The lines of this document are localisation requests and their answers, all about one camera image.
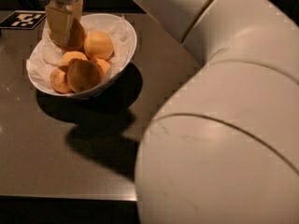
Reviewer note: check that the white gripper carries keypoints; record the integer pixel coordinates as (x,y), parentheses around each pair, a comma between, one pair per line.
(59,15)

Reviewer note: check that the orange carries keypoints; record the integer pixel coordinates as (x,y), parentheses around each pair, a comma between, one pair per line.
(71,57)
(83,76)
(76,37)
(58,80)
(98,44)
(103,65)

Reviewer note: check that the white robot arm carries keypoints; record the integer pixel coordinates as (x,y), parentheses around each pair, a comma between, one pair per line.
(224,149)

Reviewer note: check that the white bowl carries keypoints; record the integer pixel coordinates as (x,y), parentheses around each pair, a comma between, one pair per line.
(126,58)

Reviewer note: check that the black white fiducial marker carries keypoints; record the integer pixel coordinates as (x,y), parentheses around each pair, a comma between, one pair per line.
(22,20)

